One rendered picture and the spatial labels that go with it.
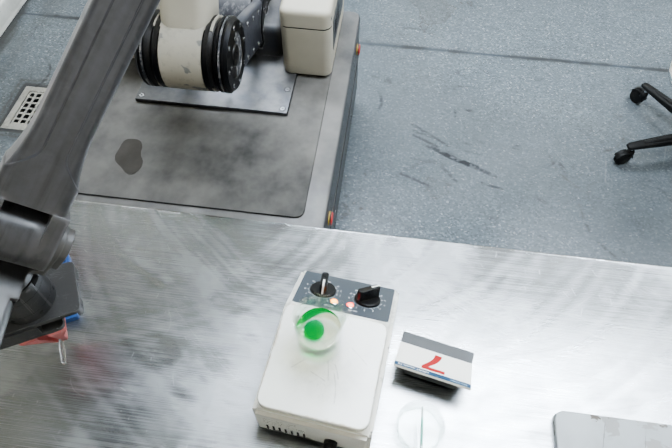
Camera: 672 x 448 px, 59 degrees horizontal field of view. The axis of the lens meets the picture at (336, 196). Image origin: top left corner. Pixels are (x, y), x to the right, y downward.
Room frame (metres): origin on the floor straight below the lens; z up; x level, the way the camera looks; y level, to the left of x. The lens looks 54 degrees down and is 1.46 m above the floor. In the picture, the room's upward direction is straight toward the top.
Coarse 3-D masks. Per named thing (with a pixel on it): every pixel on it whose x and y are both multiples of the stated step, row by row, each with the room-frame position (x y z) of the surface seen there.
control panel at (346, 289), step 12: (312, 276) 0.36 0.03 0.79; (300, 288) 0.33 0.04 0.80; (336, 288) 0.34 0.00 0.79; (348, 288) 0.34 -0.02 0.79; (384, 288) 0.35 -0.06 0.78; (348, 300) 0.32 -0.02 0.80; (384, 300) 0.32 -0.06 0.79; (360, 312) 0.30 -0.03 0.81; (372, 312) 0.30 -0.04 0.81; (384, 312) 0.30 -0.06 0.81
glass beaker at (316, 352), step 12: (300, 300) 0.27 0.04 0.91; (312, 300) 0.27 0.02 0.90; (324, 300) 0.27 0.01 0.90; (336, 300) 0.27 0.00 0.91; (300, 312) 0.26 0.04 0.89; (336, 312) 0.26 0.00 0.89; (348, 312) 0.25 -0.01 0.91; (300, 336) 0.23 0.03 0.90; (336, 336) 0.23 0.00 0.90; (300, 348) 0.23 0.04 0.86; (312, 348) 0.22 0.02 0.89; (324, 348) 0.23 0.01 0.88; (336, 348) 0.23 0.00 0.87; (312, 360) 0.23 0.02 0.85; (324, 360) 0.23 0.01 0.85
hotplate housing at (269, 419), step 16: (304, 272) 0.37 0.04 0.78; (288, 304) 0.31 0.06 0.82; (384, 352) 0.25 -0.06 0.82; (384, 368) 0.23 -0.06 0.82; (256, 400) 0.19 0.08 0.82; (256, 416) 0.18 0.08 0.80; (272, 416) 0.18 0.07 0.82; (288, 416) 0.18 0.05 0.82; (288, 432) 0.17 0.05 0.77; (304, 432) 0.17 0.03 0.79; (320, 432) 0.16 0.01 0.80; (336, 432) 0.16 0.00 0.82; (352, 432) 0.16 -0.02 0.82; (368, 432) 0.16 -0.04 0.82
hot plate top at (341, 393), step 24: (288, 312) 0.29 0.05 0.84; (288, 336) 0.26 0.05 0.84; (360, 336) 0.26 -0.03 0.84; (384, 336) 0.26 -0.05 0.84; (288, 360) 0.23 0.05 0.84; (336, 360) 0.23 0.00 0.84; (360, 360) 0.23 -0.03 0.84; (264, 384) 0.20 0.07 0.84; (288, 384) 0.20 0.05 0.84; (312, 384) 0.20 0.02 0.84; (336, 384) 0.20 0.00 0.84; (360, 384) 0.20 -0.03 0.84; (264, 408) 0.18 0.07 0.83; (288, 408) 0.18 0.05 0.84; (312, 408) 0.18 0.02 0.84; (336, 408) 0.18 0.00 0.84; (360, 408) 0.18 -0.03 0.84
